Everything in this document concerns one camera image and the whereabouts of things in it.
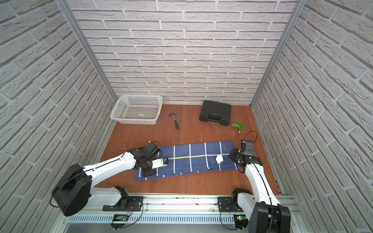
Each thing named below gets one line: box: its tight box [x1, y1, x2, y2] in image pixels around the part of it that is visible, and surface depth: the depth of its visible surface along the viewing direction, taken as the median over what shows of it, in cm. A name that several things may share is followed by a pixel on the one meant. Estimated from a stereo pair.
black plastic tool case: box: [199, 99, 232, 126], surface depth 114 cm
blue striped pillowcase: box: [134, 140, 238, 182], surface depth 90 cm
